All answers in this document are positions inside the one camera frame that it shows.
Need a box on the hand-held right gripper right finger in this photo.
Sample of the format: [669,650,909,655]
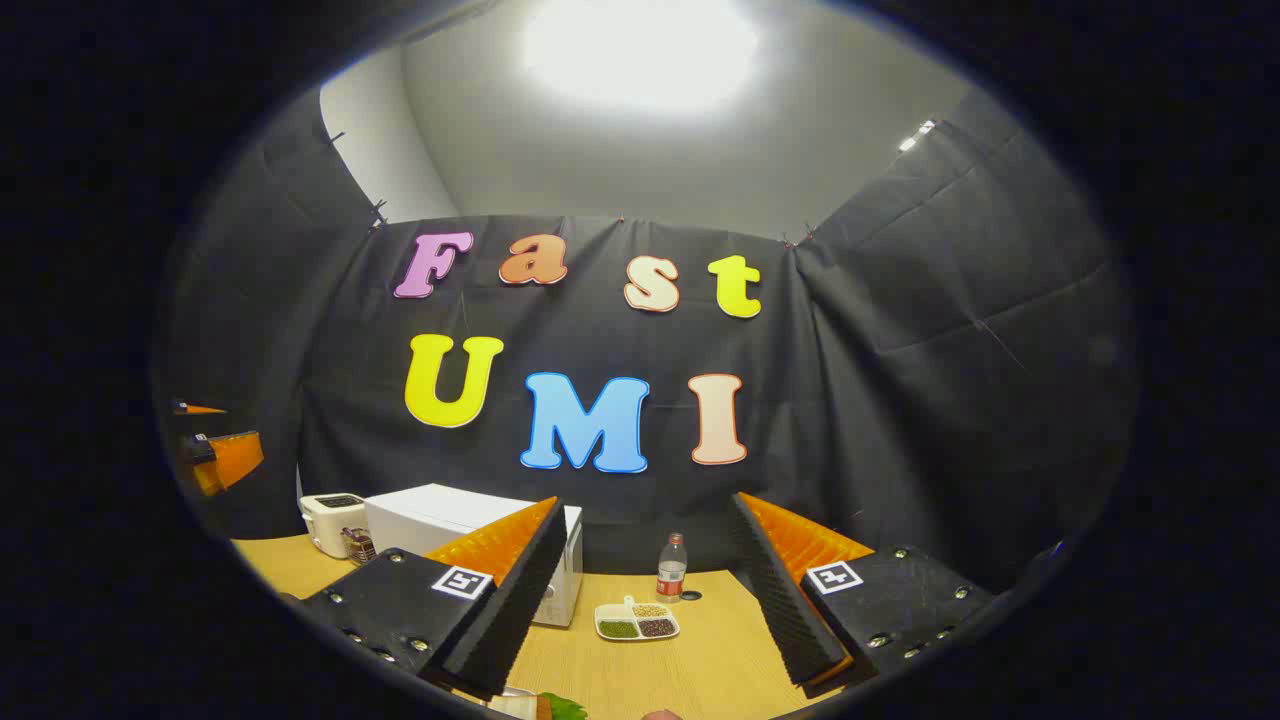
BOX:
[727,491,998,701]

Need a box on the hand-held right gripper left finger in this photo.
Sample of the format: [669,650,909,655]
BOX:
[298,496,569,699]

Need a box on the white microwave oven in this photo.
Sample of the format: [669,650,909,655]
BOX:
[363,484,584,629]

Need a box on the clear plastic bottle red label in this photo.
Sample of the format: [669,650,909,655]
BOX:
[656,533,689,604]

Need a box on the white toaster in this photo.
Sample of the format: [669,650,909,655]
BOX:
[300,492,369,559]

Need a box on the white divided dish with beans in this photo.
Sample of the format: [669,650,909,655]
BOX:
[594,597,681,642]

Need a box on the black backdrop cloth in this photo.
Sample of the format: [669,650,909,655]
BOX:
[160,85,1141,601]

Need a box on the large ceiling light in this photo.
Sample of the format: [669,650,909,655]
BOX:
[522,0,761,111]

